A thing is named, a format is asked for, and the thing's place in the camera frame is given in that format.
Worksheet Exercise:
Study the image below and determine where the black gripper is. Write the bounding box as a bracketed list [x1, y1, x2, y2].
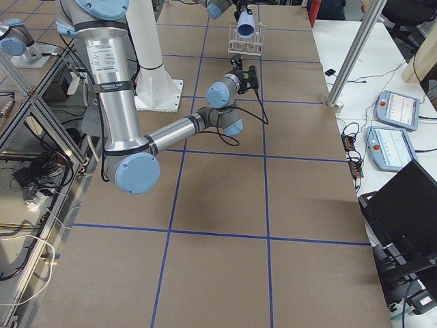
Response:
[235, 69, 255, 94]
[234, 0, 252, 21]

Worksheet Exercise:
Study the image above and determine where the light blue plastic cup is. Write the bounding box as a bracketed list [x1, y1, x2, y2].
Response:
[237, 10, 255, 39]

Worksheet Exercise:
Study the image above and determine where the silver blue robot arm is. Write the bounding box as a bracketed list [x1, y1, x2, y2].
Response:
[197, 0, 251, 20]
[55, 1, 258, 194]

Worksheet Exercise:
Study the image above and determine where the small black device on table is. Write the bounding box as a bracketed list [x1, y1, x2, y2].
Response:
[324, 69, 336, 76]

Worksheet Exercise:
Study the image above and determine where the black power strip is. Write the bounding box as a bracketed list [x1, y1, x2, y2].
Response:
[341, 134, 363, 180]

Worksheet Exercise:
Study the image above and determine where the upper teach pendant tablet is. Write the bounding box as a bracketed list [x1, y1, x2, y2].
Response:
[375, 90, 420, 131]

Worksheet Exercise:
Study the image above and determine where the teach pendant tablet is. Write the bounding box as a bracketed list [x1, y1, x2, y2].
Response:
[366, 126, 418, 172]
[375, 90, 420, 131]

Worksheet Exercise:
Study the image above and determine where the lower teach pendant tablet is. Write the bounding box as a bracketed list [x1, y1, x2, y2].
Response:
[366, 126, 418, 172]

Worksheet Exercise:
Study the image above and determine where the black laptop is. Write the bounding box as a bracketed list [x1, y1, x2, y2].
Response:
[358, 160, 436, 262]

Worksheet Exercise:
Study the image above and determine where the white wire cup holder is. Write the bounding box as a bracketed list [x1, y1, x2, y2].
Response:
[227, 21, 267, 57]

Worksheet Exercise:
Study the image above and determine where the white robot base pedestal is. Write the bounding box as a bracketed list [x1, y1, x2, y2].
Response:
[126, 0, 184, 113]

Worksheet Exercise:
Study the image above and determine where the aluminium frame post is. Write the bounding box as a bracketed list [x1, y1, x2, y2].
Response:
[325, 0, 387, 113]

